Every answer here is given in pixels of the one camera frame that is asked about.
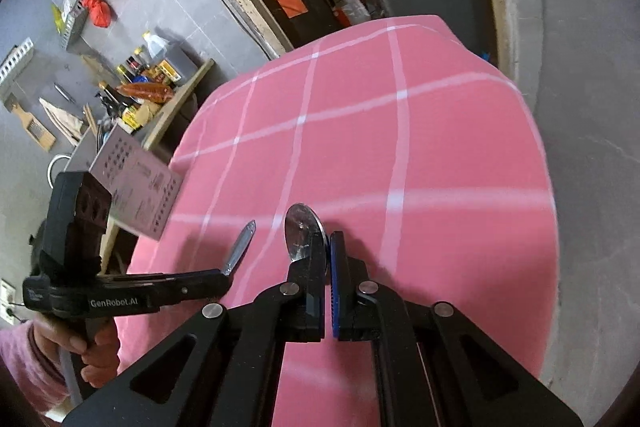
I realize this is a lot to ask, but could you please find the wooden grater board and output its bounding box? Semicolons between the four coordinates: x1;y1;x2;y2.
4;94;56;152

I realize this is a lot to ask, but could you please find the person's left hand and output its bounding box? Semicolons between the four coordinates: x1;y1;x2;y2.
34;315;120;388

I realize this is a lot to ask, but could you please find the white wall basket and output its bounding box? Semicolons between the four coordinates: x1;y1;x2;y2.
0;38;35;87

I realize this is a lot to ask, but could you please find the grey wall shelf rack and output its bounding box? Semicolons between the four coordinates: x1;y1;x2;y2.
61;0;88;51

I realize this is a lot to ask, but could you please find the white perforated utensil holder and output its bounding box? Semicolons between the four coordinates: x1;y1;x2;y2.
64;124;182;241

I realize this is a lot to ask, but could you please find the dark soy sauce bottle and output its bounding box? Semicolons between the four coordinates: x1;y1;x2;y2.
98;80;134;115

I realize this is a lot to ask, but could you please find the hanging dish towel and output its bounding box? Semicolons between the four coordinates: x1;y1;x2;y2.
39;98;87;147

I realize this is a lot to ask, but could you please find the red plastic bag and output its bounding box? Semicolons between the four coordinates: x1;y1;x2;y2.
81;0;112;28

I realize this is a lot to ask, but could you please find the round head metal utensil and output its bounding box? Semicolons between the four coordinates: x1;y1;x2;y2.
283;202;329;262

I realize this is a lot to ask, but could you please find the pink plaid tablecloth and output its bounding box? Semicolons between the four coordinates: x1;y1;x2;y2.
119;16;575;426

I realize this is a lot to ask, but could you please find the large oil jug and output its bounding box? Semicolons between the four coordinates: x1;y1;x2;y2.
142;31;198;86

